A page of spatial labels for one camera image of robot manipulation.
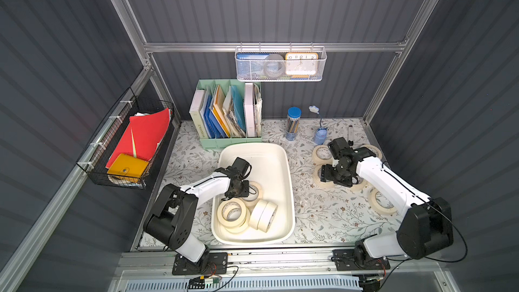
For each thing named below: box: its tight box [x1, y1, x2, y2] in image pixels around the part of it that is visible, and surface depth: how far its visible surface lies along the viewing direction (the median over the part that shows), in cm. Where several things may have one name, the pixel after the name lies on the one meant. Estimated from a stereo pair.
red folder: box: [105, 108, 170, 169], surface depth 76 cm
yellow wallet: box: [106, 153, 150, 179], surface depth 65 cm
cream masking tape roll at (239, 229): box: [225, 219, 249, 234], surface depth 80 cm
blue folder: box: [204, 93, 229, 139], surface depth 99 cm
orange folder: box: [212, 84, 232, 138], surface depth 99 cm
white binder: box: [243, 82, 256, 138], surface depth 98 cm
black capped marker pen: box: [348, 125, 355, 147], surface depth 114 cm
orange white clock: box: [285, 52, 319, 76], surface depth 91 cm
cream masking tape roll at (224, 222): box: [216, 197, 247, 228], surface depth 80 cm
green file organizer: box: [196, 79, 263, 150], surface depth 101 cm
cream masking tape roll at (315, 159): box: [312, 144, 325, 166], surface depth 104 cm
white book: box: [189, 88, 209, 139], surface depth 94 cm
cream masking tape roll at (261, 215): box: [248, 199, 278, 234], surface depth 77 cm
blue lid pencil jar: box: [285, 106, 303, 141], surface depth 101 cm
